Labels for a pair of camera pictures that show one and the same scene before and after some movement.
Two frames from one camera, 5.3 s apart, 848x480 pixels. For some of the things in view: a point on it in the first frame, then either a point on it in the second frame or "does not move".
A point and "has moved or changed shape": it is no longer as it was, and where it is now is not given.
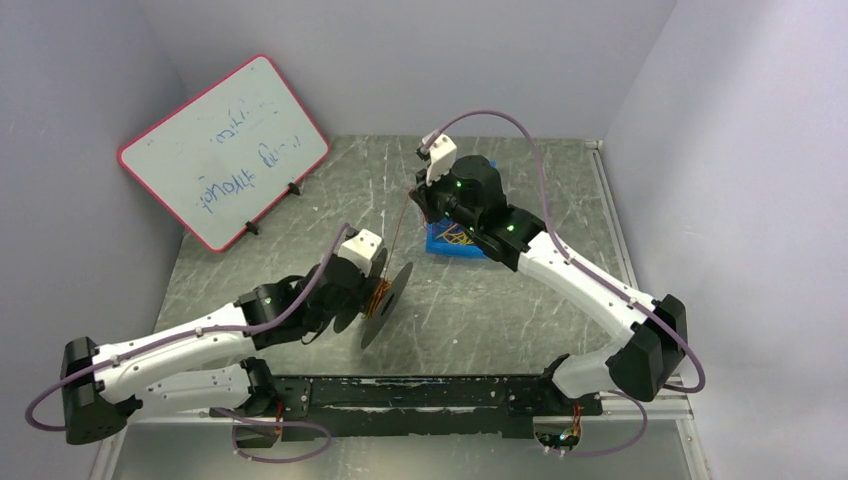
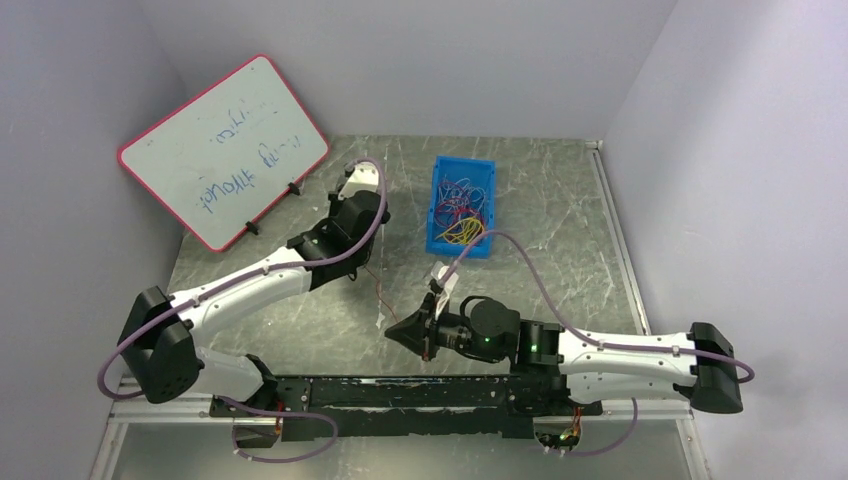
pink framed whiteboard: [221, 160] does not move
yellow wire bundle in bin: [459, 237] does not move
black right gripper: [425, 198] -> [428, 327]
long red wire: [397, 233] has moved or changed shape
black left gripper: [366, 291] -> [354, 201]
